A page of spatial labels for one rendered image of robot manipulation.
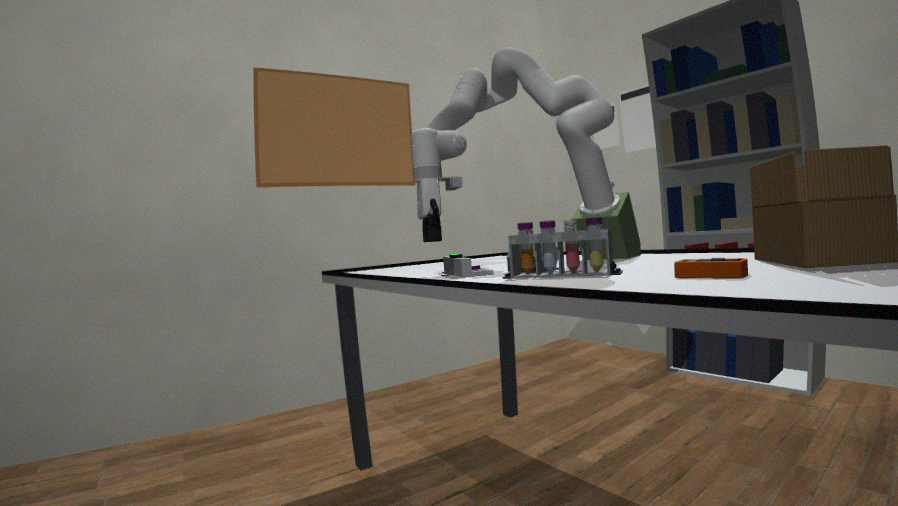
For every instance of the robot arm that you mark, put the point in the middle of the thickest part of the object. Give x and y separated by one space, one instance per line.
439 140

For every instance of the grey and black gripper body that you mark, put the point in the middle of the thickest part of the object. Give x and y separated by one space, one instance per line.
427 189

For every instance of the orange rectangular block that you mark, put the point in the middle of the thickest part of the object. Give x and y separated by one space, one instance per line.
717 268

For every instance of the brown cardboard box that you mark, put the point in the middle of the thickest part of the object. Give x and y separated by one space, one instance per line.
791 229

